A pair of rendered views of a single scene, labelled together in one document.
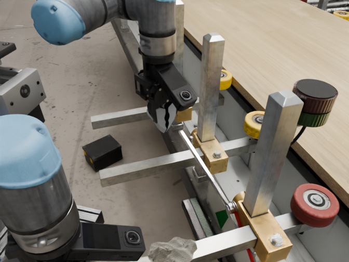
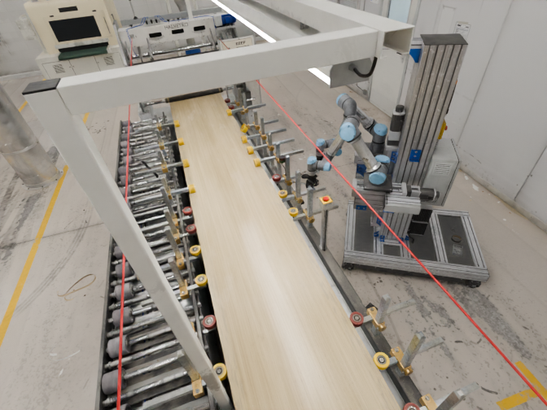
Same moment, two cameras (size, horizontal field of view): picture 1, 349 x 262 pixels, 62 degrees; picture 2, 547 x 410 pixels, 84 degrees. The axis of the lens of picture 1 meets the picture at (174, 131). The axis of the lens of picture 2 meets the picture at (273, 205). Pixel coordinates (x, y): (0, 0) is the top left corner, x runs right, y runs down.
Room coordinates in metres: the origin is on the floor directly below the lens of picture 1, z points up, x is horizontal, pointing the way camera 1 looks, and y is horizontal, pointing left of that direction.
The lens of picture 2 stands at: (2.65, -0.22, 2.62)
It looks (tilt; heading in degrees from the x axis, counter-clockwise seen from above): 42 degrees down; 182
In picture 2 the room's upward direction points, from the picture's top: 5 degrees counter-clockwise
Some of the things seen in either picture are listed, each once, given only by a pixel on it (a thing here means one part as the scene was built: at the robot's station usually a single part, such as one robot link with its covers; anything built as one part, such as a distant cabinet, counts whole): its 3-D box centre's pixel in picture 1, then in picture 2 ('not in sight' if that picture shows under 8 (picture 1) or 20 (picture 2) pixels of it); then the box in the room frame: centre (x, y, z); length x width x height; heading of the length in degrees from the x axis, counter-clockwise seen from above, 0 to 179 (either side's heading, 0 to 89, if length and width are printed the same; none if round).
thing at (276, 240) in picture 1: (277, 239); not in sight; (0.28, -0.18, 0.88); 0.02 x 0.02 x 0.01
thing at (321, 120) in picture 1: (308, 109); not in sight; (0.36, -0.20, 1.10); 0.06 x 0.06 x 0.02
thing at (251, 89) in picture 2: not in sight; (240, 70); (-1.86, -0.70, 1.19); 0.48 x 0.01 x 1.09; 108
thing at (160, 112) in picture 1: (154, 116); not in sight; (0.58, 0.05, 0.92); 0.06 x 0.03 x 0.09; 39
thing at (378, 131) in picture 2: not in sight; (379, 133); (0.19, 0.69, 1.21); 0.13 x 0.12 x 0.14; 15
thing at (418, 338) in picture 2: not in sight; (409, 355); (2.01, 0.38, 0.93); 0.04 x 0.04 x 0.48; 18
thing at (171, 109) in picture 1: (164, 112); not in sight; (0.60, 0.02, 0.92); 0.06 x 0.03 x 0.09; 39
